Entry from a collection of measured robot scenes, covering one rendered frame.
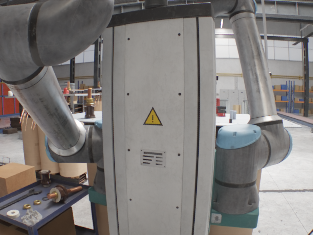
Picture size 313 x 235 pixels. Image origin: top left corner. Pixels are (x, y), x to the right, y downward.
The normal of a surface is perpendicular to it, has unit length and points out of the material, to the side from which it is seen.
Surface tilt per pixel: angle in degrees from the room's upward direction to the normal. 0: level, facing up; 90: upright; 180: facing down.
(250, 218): 90
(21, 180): 90
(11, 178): 90
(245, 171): 90
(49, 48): 130
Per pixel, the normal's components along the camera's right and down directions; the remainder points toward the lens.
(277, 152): 0.47, 0.11
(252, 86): -0.74, 0.00
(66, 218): 0.96, 0.03
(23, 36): 0.13, 0.35
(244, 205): 0.11, -0.25
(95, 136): 0.12, -0.49
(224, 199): -0.58, -0.27
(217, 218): -0.36, 0.09
